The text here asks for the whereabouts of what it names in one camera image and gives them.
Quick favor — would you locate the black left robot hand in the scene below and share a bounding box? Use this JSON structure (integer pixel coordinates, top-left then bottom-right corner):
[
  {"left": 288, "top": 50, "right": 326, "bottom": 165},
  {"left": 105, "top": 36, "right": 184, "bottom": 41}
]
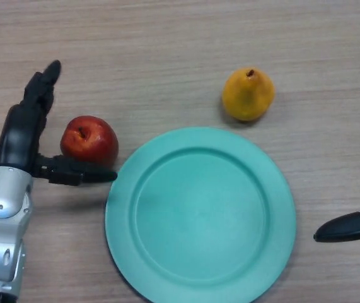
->
[{"left": 0, "top": 59, "right": 118, "bottom": 187}]

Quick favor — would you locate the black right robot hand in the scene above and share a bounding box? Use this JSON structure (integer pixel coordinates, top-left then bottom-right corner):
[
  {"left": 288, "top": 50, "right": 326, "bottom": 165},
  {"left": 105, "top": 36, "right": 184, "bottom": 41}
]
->
[{"left": 313, "top": 36, "right": 360, "bottom": 243}]

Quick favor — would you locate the green round plate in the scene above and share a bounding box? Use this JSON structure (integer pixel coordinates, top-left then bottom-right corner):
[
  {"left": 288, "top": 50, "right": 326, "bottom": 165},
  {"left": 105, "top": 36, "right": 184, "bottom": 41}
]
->
[{"left": 105, "top": 127, "right": 297, "bottom": 303}]

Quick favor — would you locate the red apple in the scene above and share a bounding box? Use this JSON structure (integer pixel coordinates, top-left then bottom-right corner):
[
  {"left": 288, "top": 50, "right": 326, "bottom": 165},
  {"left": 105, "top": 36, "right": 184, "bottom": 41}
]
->
[{"left": 60, "top": 115, "right": 119, "bottom": 167}]

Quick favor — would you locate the yellow pear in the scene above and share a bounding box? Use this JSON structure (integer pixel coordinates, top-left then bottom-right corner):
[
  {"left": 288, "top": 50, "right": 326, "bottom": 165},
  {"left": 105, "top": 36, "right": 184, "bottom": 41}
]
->
[{"left": 221, "top": 66, "right": 276, "bottom": 122}]

